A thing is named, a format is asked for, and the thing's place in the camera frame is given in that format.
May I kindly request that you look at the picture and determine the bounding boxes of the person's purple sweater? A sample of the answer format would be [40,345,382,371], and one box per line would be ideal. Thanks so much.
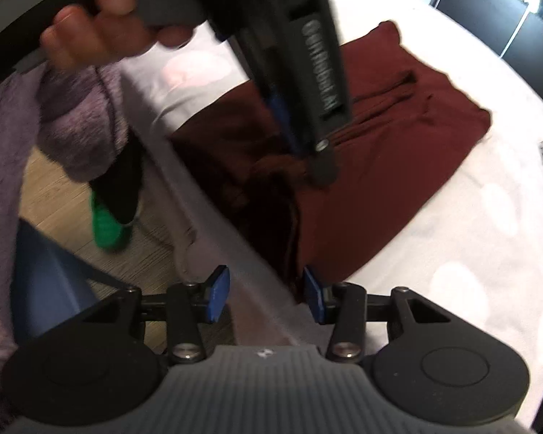
[0,0,46,422]

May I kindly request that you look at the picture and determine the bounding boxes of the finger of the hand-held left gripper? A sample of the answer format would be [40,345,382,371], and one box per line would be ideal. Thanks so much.
[304,125,341,191]
[259,89,311,160]

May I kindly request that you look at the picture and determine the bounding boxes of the person's left hand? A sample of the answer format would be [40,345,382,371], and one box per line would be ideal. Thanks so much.
[40,0,196,73]

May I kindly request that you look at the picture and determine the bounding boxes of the maroon sweater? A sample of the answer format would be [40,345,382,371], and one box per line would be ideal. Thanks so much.
[169,20,493,301]

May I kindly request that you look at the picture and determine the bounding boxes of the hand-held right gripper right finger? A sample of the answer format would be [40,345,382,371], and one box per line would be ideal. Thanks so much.
[301,266,455,365]

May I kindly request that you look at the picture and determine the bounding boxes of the polka dot bed blanket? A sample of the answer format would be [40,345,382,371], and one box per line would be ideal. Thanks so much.
[118,0,543,428]

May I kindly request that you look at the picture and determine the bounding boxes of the person's leg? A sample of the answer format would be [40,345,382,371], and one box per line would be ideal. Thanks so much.
[89,132,146,227]

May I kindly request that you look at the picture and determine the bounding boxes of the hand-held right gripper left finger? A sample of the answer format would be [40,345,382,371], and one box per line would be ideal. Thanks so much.
[82,266,231,365]

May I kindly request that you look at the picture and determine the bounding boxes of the green slipper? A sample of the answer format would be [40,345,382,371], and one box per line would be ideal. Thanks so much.
[89,189,135,252]

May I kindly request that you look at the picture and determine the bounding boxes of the person's left forearm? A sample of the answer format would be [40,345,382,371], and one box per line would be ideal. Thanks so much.
[9,61,133,186]

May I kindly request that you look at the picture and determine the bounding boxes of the dark wardrobe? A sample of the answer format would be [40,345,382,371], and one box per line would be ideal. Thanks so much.
[434,0,543,110]

